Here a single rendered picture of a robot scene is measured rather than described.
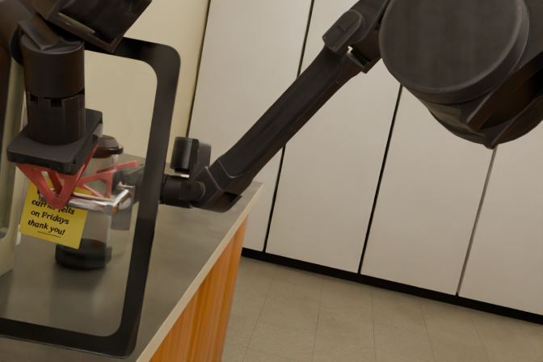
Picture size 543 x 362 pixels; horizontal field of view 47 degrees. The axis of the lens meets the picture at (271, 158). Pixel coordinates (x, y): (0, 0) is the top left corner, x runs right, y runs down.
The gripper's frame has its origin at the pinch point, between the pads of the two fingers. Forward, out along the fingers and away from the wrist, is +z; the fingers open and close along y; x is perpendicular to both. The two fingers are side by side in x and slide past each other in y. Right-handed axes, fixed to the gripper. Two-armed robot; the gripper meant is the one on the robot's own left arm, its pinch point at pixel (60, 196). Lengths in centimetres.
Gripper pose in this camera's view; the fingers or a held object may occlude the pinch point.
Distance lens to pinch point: 74.3
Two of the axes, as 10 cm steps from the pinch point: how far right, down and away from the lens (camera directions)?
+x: 9.8, 2.0, -0.1
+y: -1.2, 5.6, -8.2
